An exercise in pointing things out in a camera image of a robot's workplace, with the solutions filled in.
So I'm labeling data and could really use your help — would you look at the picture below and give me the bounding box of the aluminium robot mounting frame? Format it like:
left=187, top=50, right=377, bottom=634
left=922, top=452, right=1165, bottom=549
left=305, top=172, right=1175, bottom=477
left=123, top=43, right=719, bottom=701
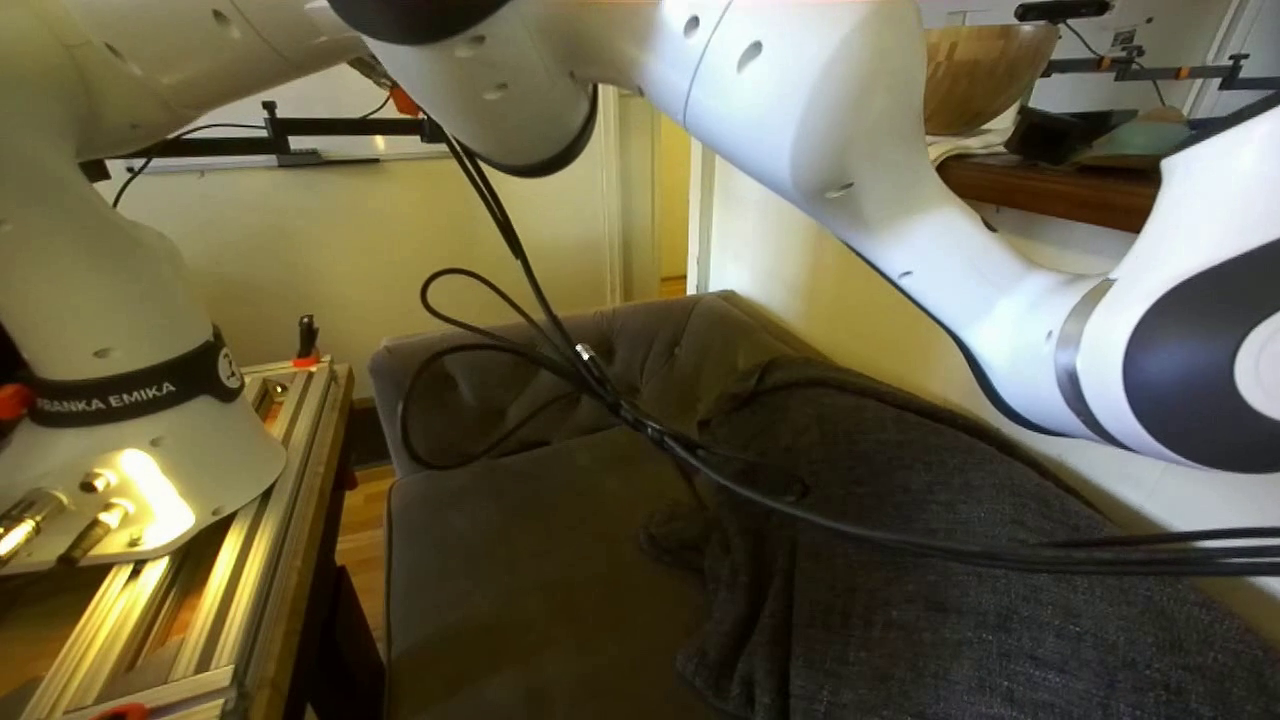
left=0, top=360, right=350, bottom=720

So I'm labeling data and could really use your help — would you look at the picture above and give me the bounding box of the black camera stand rail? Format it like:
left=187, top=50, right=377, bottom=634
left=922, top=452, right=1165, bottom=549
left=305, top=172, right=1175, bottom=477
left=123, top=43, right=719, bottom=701
left=128, top=98, right=442, bottom=169

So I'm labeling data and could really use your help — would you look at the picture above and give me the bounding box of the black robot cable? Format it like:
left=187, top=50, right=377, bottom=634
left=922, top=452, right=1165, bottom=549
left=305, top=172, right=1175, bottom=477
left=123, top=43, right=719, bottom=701
left=397, top=122, right=1280, bottom=579

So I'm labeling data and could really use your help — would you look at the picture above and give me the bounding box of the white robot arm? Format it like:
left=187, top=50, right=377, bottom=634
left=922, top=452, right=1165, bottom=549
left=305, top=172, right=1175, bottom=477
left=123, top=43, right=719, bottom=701
left=0, top=0, right=1280, bottom=549

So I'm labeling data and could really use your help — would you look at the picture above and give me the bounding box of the grey brown sofa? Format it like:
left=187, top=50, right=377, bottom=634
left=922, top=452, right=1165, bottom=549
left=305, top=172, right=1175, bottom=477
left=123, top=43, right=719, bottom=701
left=367, top=287, right=1280, bottom=720

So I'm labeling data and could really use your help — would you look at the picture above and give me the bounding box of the wooden bowl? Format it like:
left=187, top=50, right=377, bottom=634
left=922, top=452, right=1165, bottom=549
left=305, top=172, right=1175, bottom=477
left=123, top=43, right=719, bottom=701
left=922, top=21, right=1058, bottom=135

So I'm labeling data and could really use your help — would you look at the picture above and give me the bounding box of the wooden wall shelf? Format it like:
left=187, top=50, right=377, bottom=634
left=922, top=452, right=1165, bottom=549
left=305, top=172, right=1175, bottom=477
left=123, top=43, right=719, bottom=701
left=936, top=153, right=1158, bottom=231

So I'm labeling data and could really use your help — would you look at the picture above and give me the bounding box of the dark grey blanket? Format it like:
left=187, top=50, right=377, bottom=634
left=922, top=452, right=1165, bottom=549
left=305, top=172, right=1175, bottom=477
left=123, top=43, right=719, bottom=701
left=678, top=382, right=1280, bottom=720

